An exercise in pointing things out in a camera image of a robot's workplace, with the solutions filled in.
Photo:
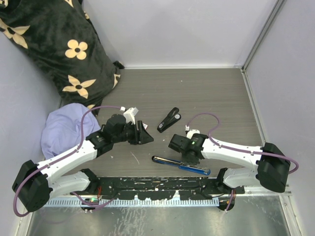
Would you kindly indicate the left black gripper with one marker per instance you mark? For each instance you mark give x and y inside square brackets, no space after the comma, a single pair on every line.
[140,135]

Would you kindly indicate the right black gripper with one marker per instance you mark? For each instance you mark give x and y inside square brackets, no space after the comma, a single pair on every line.
[185,161]

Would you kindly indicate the blue stapler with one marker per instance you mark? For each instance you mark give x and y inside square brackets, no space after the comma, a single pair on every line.
[182,166]

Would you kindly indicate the black stapler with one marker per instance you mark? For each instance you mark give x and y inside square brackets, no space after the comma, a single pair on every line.
[172,117]

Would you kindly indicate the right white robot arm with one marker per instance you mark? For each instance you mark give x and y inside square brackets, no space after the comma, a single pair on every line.
[266,166]

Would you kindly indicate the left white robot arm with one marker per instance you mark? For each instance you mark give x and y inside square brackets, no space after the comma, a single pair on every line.
[37,183]

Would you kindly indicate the lavender crumpled cloth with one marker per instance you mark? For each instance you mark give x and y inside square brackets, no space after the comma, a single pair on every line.
[64,127]

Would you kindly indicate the black floral plush blanket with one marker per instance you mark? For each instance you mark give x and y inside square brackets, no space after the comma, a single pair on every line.
[59,37]

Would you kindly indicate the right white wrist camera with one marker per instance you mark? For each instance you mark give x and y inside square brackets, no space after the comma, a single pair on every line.
[190,132]

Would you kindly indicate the white slotted cable duct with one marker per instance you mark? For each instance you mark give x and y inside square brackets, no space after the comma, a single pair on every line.
[175,202]

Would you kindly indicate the black mounting base plate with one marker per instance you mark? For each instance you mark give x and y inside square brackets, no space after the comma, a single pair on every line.
[155,188]

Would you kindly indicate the aluminium corner frame post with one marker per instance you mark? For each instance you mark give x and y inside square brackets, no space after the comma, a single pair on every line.
[279,4]

